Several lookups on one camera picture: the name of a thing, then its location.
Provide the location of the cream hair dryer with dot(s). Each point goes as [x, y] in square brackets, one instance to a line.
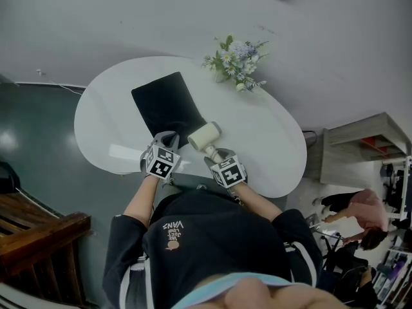
[204, 135]

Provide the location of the person's left forearm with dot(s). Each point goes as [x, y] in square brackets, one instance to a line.
[141, 198]

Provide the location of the light blue face mask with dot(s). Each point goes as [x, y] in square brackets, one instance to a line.
[254, 278]

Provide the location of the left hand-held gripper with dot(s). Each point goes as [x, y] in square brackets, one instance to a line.
[159, 164]

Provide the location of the black printed t-shirt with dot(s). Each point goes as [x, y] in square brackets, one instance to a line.
[209, 237]

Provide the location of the person's right forearm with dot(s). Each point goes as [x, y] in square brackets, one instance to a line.
[254, 201]

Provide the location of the black office chair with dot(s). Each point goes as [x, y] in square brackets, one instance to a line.
[347, 269]

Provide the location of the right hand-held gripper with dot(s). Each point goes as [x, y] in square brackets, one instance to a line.
[230, 174]

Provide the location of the grey wooden cabinet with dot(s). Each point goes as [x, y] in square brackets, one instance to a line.
[347, 159]

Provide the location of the white ribbed vase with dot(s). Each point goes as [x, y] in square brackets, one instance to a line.
[220, 77]

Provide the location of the grey sneaker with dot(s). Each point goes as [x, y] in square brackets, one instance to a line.
[201, 187]
[169, 182]

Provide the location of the artificial flower bouquet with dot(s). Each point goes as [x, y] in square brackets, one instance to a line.
[236, 56]

